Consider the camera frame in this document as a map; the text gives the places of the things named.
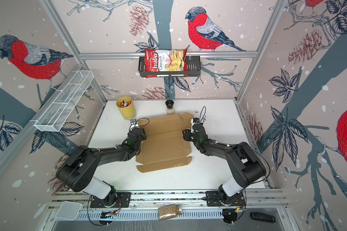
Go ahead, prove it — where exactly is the brown cardboard box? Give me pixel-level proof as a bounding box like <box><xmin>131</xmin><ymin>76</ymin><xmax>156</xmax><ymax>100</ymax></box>
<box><xmin>136</xmin><ymin>113</ymin><xmax>194</xmax><ymax>173</ymax></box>

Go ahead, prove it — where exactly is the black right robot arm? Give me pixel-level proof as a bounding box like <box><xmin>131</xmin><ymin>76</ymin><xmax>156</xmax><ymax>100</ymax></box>
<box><xmin>182</xmin><ymin>123</ymin><xmax>267</xmax><ymax>205</ymax></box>

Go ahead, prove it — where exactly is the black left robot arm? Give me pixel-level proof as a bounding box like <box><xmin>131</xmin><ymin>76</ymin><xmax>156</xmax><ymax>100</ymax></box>
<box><xmin>56</xmin><ymin>127</ymin><xmax>147</xmax><ymax>203</ymax></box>

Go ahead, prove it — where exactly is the yellow plastic cup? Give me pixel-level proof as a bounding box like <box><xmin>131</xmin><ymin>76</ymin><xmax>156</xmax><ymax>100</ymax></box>
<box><xmin>116</xmin><ymin>96</ymin><xmax>136</xmax><ymax>120</ymax></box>

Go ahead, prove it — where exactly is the glass spice grinder black cap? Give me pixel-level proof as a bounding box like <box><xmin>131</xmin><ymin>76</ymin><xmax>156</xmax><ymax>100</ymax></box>
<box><xmin>165</xmin><ymin>100</ymin><xmax>175</xmax><ymax>115</ymax></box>

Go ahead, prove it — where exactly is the red cassava chips bag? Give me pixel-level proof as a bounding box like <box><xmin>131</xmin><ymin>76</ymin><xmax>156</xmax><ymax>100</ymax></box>
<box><xmin>144</xmin><ymin>49</ymin><xmax>188</xmax><ymax>78</ymax></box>

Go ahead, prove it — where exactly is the glass jar of grains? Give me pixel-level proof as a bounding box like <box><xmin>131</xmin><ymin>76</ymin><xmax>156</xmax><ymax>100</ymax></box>
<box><xmin>158</xmin><ymin>204</ymin><xmax>182</xmax><ymax>221</ymax></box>

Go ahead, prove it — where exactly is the black remote device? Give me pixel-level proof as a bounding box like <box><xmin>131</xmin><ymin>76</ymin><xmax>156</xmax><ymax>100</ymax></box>
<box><xmin>250</xmin><ymin>212</ymin><xmax>276</xmax><ymax>223</ymax></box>

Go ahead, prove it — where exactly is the white square pad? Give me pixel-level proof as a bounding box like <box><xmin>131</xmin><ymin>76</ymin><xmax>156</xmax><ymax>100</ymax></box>
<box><xmin>56</xmin><ymin>201</ymin><xmax>83</xmax><ymax>221</ymax></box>

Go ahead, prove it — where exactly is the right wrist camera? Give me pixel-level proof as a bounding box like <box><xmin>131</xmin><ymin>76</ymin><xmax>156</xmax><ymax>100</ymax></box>
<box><xmin>191</xmin><ymin>117</ymin><xmax>200</xmax><ymax>125</ymax></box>

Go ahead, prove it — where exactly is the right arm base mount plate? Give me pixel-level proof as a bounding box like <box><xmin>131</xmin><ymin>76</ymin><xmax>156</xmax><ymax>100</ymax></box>
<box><xmin>204</xmin><ymin>191</ymin><xmax>246</xmax><ymax>207</ymax></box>

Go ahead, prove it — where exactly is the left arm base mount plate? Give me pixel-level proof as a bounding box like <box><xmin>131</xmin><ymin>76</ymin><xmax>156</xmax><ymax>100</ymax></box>
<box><xmin>90</xmin><ymin>191</ymin><xmax>132</xmax><ymax>208</ymax></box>

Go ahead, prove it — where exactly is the black wire wall basket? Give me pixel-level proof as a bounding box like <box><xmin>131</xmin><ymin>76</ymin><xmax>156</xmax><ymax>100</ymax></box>
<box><xmin>138</xmin><ymin>56</ymin><xmax>201</xmax><ymax>78</ymax></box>

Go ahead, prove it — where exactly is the white wire mesh shelf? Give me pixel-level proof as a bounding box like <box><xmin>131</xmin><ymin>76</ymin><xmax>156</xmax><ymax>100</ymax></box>
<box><xmin>34</xmin><ymin>70</ymin><xmax>94</xmax><ymax>132</ymax></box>

